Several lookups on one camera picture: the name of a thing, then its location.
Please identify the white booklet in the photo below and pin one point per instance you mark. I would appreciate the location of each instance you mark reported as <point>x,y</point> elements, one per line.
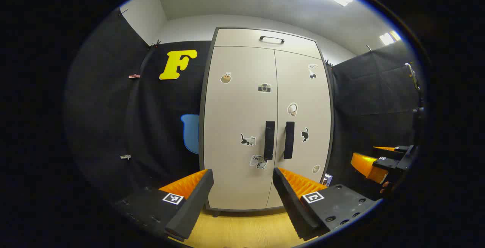
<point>328,179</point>

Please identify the white cabinet drawer front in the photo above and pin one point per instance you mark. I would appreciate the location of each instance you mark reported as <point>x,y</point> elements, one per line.
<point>242,37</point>

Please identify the white cabinet door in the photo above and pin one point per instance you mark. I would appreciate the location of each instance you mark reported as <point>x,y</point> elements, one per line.
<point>307,96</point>
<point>235,111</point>

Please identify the small ceiling light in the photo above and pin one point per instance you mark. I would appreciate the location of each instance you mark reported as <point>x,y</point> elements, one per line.
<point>389,37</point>

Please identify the black backdrop cloth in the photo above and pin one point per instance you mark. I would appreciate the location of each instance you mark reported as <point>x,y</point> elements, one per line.
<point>113,107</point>

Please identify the black clip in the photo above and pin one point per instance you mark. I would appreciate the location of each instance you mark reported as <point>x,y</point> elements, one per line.
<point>154,44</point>

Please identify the white double-door shoe cabinet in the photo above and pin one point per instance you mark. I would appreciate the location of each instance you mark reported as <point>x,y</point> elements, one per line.
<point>242,107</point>

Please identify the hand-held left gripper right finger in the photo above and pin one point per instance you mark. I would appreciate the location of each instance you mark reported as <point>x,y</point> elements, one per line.
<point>291,202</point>

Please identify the red clip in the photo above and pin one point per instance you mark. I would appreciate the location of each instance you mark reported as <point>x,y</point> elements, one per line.
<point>134,76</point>

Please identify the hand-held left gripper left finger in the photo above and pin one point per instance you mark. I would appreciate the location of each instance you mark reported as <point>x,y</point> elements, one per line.
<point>193,202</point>

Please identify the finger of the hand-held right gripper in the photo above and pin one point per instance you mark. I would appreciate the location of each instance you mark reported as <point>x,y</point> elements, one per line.
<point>399,149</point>
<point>365,166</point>

